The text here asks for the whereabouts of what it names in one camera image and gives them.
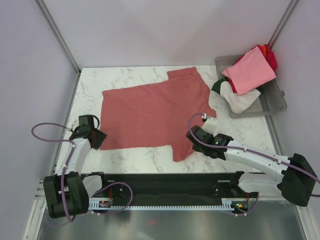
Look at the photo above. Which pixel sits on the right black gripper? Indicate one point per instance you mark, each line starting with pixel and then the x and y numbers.
pixel 196 148

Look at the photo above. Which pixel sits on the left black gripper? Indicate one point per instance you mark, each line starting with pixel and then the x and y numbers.
pixel 101 136

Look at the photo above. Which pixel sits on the salmon red t shirt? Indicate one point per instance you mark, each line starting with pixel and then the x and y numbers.
pixel 155 115

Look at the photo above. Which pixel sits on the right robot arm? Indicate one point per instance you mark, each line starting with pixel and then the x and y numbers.
pixel 291 177

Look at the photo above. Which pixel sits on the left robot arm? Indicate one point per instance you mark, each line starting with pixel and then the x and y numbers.
pixel 66 192

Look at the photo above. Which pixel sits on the white t shirt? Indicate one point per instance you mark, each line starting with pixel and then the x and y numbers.
pixel 238 103

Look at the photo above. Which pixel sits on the dark green t shirt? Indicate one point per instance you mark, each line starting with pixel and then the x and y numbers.
pixel 217 85

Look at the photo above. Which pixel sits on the grey translucent plastic bin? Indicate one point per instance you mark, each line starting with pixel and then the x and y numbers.
pixel 270 101

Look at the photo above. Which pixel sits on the light pink t shirt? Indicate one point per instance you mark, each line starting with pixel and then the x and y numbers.
pixel 248 73

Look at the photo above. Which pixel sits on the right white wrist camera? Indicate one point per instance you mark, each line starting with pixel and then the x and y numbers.
pixel 210 123

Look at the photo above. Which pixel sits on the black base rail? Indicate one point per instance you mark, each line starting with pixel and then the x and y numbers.
pixel 171 188

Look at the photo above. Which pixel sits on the white slotted cable duct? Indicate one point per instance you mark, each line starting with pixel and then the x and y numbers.
pixel 108 205

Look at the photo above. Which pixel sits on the right aluminium frame post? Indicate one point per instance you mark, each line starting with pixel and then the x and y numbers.
pixel 282 23

